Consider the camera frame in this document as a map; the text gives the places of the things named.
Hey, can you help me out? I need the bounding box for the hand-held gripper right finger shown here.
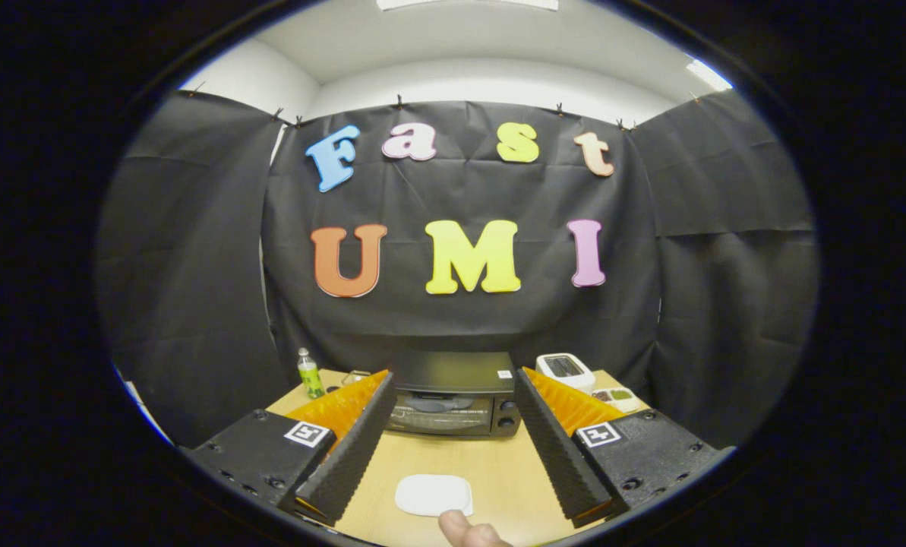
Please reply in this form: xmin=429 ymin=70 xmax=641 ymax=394
xmin=513 ymin=367 xmax=734 ymax=529

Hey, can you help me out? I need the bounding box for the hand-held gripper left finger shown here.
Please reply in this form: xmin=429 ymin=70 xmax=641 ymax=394
xmin=181 ymin=370 xmax=398 ymax=526

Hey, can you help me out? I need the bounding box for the black toaster oven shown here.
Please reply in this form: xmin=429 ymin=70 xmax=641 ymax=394
xmin=383 ymin=350 xmax=523 ymax=439

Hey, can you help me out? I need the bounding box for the white pop-up toaster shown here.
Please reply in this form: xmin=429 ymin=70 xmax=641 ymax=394
xmin=535 ymin=353 xmax=597 ymax=394

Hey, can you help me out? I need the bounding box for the white divided snack dish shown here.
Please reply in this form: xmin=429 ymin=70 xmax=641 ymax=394
xmin=591 ymin=387 xmax=641 ymax=414

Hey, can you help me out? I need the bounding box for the green label drink bottle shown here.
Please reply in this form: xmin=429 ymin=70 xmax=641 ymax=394
xmin=297 ymin=347 xmax=327 ymax=400

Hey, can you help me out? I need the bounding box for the white square plate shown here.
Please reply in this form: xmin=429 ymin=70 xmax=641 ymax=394
xmin=394 ymin=474 xmax=474 ymax=518

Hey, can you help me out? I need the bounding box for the small ceiling light panel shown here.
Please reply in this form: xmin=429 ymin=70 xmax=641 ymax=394
xmin=686 ymin=59 xmax=734 ymax=92

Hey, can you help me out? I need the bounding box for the long ceiling light panel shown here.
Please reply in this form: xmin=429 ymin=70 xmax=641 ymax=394
xmin=377 ymin=0 xmax=560 ymax=11

